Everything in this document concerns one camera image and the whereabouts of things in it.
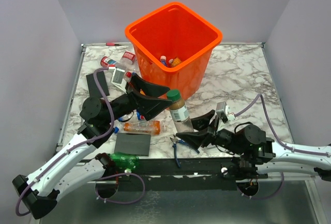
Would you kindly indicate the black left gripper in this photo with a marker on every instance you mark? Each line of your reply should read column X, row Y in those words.
column 147, row 106

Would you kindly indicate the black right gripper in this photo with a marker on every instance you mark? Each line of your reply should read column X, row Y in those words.
column 197, row 138

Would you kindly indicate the brown tea bottle white label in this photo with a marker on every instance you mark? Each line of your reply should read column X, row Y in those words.
column 179, row 112

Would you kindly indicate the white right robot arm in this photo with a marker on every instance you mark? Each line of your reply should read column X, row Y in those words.
column 254, row 153

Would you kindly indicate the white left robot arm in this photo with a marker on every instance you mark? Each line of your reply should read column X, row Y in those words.
column 41, row 190

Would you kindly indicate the orange plastic bin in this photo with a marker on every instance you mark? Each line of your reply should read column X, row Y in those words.
column 171, row 31

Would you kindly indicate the orange label slim bottle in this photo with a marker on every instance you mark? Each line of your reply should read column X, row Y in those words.
column 149, row 127

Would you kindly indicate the orange bottle near tin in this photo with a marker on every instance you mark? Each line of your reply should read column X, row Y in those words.
column 174, row 62

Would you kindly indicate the black foam pad front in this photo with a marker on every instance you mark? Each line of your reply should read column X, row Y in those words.
column 133, row 144

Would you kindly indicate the red label water bottle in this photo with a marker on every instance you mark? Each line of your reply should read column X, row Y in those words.
column 107, row 62

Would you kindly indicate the red screwdriver at back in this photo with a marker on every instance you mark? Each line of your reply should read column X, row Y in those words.
column 111, row 44

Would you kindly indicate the green plastic bottle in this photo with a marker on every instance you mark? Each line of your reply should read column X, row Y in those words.
column 125, row 161

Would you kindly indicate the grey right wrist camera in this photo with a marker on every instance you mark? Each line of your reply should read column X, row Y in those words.
column 224, row 112

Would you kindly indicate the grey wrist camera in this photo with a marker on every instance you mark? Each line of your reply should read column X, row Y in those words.
column 118, row 80
column 224, row 112

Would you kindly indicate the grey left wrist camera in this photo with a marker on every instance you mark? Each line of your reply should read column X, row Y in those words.
column 118, row 80

